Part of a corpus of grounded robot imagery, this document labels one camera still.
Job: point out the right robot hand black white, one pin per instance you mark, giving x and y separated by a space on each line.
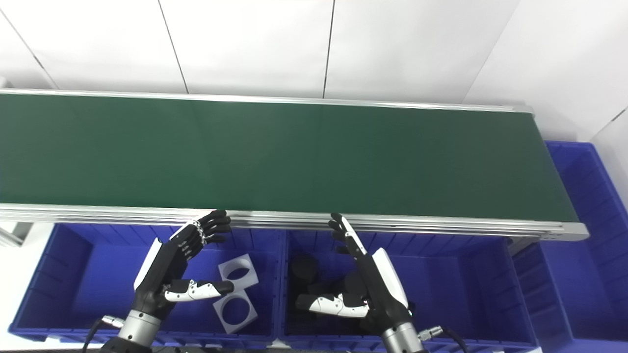
385 294

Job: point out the green conveyor belt aluminium frame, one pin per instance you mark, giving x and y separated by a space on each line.
294 152

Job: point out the blue plastic bin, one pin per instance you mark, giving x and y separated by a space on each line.
88 279
593 245
456 284

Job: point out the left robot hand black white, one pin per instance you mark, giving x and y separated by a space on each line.
159 269

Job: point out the black cylinder-on-block part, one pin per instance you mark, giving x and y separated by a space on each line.
338 284
304 267

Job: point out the white square plate with hole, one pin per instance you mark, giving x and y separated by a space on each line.
250 278
223 321

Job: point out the aluminium conveyor leg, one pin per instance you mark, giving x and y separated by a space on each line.
12 234

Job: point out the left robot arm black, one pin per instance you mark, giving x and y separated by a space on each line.
135 331

